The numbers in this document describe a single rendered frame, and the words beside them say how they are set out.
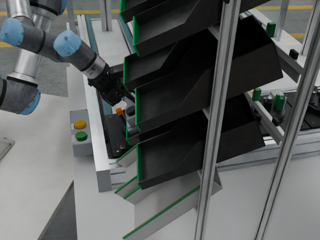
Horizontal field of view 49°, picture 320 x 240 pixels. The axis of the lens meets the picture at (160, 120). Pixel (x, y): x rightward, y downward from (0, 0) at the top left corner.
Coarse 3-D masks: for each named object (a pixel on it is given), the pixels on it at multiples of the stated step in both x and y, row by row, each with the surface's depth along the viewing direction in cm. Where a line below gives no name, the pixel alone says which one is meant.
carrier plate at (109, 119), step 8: (112, 120) 134; (120, 120) 134; (112, 128) 130; (120, 128) 130; (112, 136) 126; (120, 136) 126; (112, 144) 123; (120, 144) 123; (128, 144) 123; (112, 152) 120; (120, 152) 120
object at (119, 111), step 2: (118, 108) 123; (120, 108) 122; (116, 110) 122; (118, 110) 122; (120, 110) 121; (122, 110) 123; (124, 110) 123; (116, 112) 122; (118, 112) 122; (120, 112) 122; (122, 112) 122; (124, 112) 123; (118, 114) 122; (120, 114) 122; (122, 114) 123; (120, 116) 123; (122, 116) 123; (122, 118) 124; (124, 118) 124; (122, 120) 125; (124, 120) 125; (124, 122) 125; (124, 124) 126
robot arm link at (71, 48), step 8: (64, 32) 103; (72, 32) 103; (56, 40) 104; (64, 40) 100; (72, 40) 101; (80, 40) 103; (56, 48) 102; (64, 48) 101; (72, 48) 102; (80, 48) 103; (88, 48) 105; (64, 56) 103; (72, 56) 103; (80, 56) 104; (88, 56) 105; (96, 56) 107; (72, 64) 106; (80, 64) 105; (88, 64) 106
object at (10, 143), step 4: (0, 140) 130; (4, 140) 132; (8, 140) 135; (12, 140) 137; (0, 144) 131; (4, 144) 133; (8, 144) 136; (12, 144) 138; (0, 148) 131; (4, 148) 134; (8, 148) 135; (0, 152) 132; (4, 152) 133; (0, 156) 132
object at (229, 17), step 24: (240, 0) 51; (312, 48) 60; (216, 72) 59; (312, 72) 62; (216, 96) 60; (216, 120) 63; (288, 120) 70; (216, 144) 67; (288, 144) 72; (264, 216) 86
